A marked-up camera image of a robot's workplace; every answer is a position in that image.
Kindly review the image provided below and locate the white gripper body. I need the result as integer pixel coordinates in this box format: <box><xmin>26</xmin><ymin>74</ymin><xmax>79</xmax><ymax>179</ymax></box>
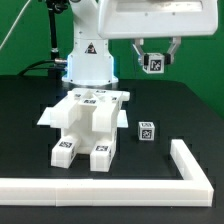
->
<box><xmin>98</xmin><ymin>0</ymin><xmax>218</xmax><ymax>39</ymax></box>

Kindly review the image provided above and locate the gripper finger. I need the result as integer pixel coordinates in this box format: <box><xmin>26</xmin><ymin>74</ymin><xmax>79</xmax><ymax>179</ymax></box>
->
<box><xmin>133</xmin><ymin>38</ymin><xmax>149</xmax><ymax>66</ymax></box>
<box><xmin>164</xmin><ymin>37</ymin><xmax>181</xmax><ymax>65</ymax></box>

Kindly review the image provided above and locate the white chair back frame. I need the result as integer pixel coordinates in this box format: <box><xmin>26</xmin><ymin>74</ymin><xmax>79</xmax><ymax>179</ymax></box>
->
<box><xmin>50</xmin><ymin>88</ymin><xmax>130</xmax><ymax>133</ymax></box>

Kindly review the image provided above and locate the white chair seat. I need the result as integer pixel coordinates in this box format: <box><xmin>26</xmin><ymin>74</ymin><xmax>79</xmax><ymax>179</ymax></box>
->
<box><xmin>61</xmin><ymin>99</ymin><xmax>121</xmax><ymax>154</ymax></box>

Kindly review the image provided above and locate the white U-shaped obstacle fence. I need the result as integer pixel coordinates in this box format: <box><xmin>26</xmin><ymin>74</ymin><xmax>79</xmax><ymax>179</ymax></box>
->
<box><xmin>0</xmin><ymin>139</ymin><xmax>214</xmax><ymax>207</ymax></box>

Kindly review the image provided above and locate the black camera stand pole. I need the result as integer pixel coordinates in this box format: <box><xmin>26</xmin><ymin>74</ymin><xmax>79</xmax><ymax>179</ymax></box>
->
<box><xmin>45</xmin><ymin>0</ymin><xmax>68</xmax><ymax>59</ymax></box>

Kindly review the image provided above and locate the black cable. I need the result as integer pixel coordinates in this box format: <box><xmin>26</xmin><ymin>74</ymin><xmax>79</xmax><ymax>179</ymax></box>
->
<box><xmin>17</xmin><ymin>58</ymin><xmax>68</xmax><ymax>76</ymax></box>

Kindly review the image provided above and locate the white cable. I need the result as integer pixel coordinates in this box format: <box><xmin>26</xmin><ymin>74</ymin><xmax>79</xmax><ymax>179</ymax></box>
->
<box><xmin>0</xmin><ymin>0</ymin><xmax>32</xmax><ymax>51</ymax></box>

